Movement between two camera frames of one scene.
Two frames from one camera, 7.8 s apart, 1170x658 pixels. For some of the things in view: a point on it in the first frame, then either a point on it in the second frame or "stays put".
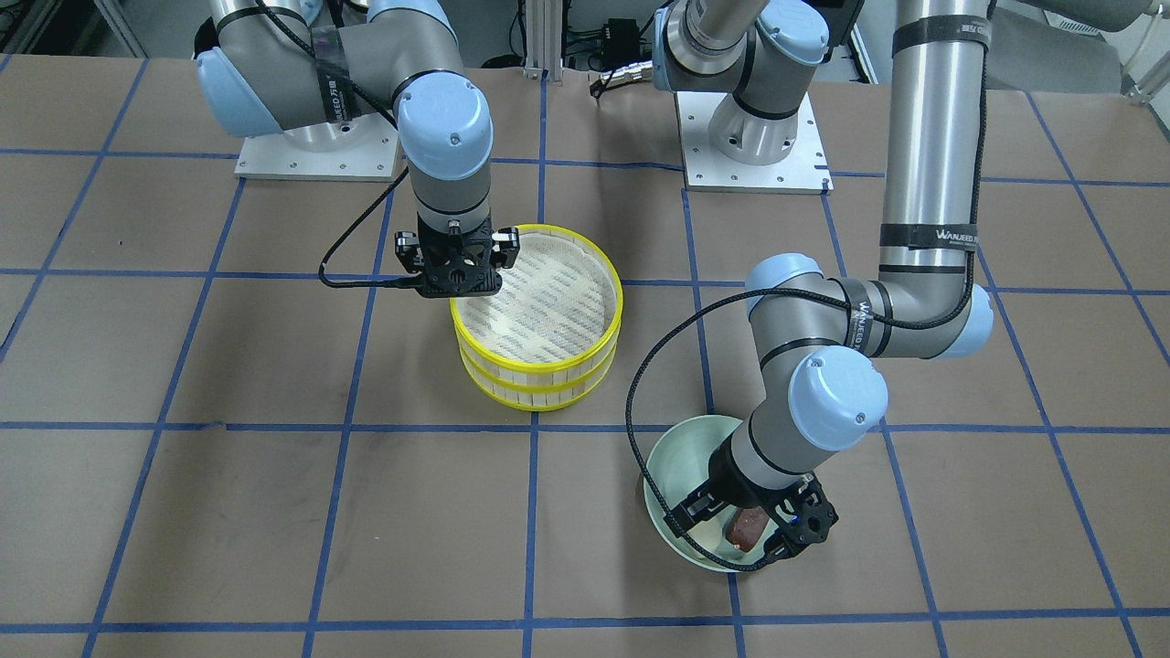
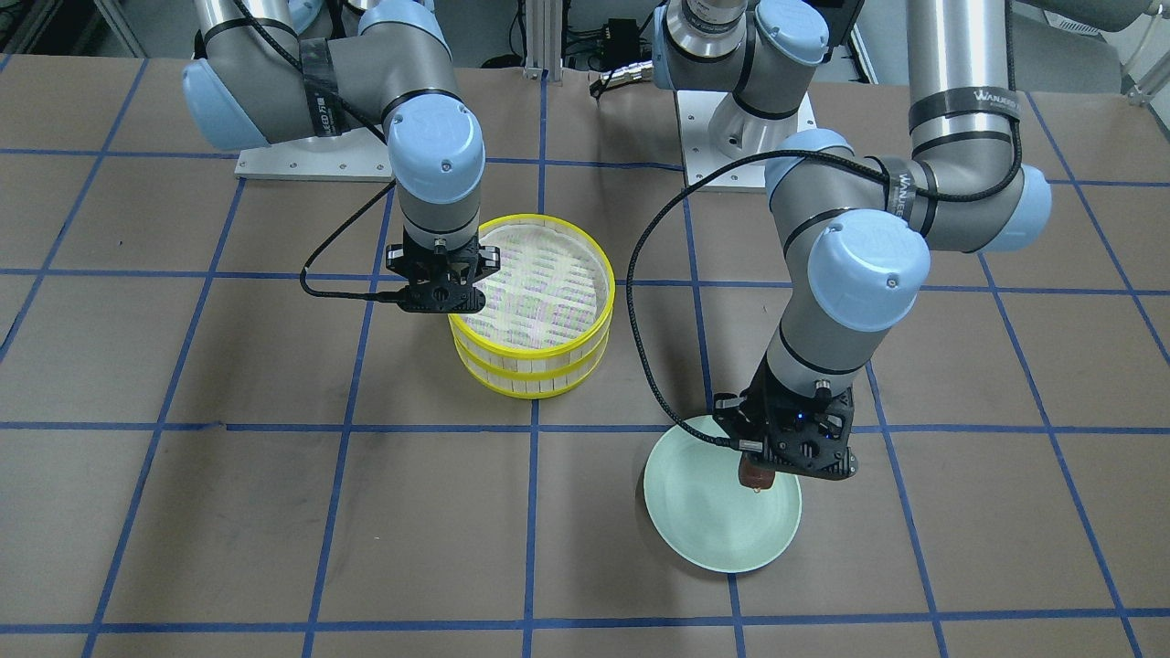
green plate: [678, 467] stays put
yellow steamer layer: [539, 398] → [526, 385]
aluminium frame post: [544, 40] stays put
